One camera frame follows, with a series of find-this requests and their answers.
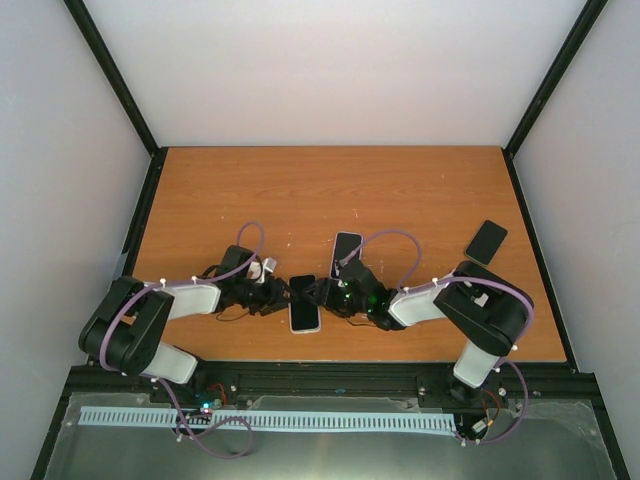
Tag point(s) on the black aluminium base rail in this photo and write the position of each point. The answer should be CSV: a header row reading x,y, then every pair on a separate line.
x,y
431,385

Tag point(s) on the left black frame post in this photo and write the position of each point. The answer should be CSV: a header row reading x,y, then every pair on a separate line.
x,y
101,53

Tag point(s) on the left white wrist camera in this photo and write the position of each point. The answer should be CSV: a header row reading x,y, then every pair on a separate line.
x,y
260,270

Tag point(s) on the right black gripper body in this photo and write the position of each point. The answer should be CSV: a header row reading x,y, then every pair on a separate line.
x,y
340,304

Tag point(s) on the light blue cable duct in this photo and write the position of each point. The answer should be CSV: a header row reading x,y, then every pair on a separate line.
x,y
271,421

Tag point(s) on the black phone green edge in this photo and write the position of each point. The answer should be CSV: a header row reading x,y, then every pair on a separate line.
x,y
486,242

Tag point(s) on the lavender phone case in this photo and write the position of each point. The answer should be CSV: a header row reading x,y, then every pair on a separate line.
x,y
357,239

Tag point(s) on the black frame post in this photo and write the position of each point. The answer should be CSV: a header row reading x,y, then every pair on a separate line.
x,y
101,53
579,31

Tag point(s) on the clear white phone case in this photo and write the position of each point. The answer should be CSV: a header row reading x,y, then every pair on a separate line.
x,y
305,331

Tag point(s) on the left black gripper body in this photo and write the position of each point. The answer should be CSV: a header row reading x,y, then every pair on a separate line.
x,y
261,300

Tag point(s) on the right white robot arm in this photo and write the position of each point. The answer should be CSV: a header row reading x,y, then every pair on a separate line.
x,y
491,313

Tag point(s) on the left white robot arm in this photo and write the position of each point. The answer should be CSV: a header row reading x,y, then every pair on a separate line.
x,y
125,332

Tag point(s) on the right black frame post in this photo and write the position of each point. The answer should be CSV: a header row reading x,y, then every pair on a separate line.
x,y
579,31

